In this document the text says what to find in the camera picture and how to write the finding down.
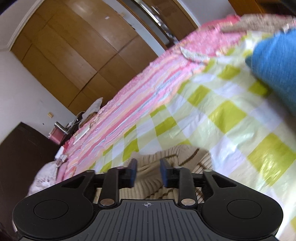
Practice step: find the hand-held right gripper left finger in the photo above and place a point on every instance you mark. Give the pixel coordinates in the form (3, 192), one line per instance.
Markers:
(133, 172)

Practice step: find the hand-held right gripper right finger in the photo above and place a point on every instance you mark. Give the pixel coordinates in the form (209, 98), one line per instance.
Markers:
(164, 172)

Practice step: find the beige brown-striped knit sweater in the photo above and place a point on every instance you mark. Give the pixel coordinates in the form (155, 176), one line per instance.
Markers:
(149, 169)

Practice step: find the white paper sheet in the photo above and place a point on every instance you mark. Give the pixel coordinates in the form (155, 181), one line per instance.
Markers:
(81, 134)

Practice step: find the grey cloth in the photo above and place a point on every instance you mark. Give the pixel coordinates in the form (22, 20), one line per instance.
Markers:
(93, 106)

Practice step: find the pink striped blanket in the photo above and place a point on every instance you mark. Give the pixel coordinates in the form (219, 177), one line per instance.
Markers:
(143, 92)

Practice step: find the pink storage box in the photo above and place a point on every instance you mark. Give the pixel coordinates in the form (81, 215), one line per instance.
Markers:
(57, 137)

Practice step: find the metal thermos bottle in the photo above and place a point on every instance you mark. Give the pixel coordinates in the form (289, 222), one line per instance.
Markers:
(60, 127)

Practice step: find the grey pink patterned pillow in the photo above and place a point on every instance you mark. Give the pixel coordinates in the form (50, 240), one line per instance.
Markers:
(46, 176)

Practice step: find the dark wooden headboard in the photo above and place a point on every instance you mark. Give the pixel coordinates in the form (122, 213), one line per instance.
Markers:
(20, 157)

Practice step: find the brown wooden wardrobe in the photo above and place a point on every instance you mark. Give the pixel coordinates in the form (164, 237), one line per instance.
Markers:
(69, 46)

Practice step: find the blue folded knit cloth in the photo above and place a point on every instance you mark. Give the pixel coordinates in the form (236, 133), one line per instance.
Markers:
(275, 60)

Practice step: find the beige wall socket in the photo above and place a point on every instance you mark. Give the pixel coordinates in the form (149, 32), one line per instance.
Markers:
(49, 114)

